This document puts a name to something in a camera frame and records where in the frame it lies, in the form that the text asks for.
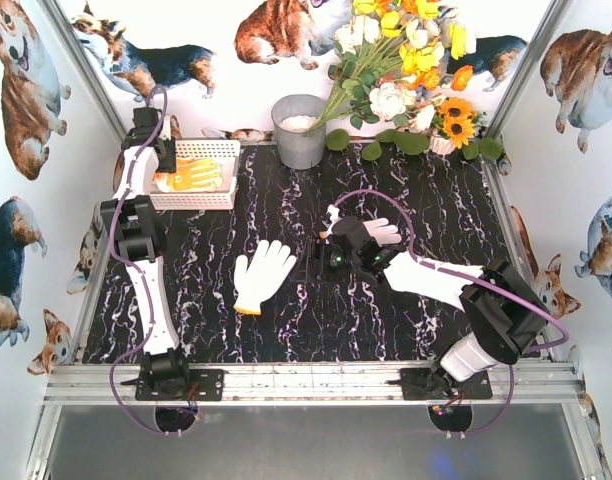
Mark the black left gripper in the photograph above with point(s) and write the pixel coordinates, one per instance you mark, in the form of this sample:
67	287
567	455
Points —
167	154

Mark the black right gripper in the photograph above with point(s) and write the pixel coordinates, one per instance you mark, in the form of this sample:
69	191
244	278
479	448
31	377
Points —
313	261

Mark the white glove orange cuff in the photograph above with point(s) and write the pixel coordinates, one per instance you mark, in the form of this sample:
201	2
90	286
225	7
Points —
192	175
380	229

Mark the white glove orange cuff top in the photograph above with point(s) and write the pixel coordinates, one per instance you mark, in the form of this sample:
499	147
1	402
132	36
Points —
380	229

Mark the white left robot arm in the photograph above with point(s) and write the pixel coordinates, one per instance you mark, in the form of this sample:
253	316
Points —
137	240

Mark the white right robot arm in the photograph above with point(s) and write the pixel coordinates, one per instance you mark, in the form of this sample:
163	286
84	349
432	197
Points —
504	315

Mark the white plastic storage basket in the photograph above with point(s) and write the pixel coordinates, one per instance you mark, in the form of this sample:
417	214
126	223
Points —
227	154

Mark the grey metal bucket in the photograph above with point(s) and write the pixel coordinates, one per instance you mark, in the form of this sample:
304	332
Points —
299	136

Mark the small sunflower pot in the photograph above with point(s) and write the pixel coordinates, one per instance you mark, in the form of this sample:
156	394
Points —
457	126

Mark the artificial flower bouquet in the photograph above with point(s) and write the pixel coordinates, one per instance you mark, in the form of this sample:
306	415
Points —
397	61

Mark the aluminium front rail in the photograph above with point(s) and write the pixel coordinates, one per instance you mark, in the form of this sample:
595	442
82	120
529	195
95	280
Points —
355	383

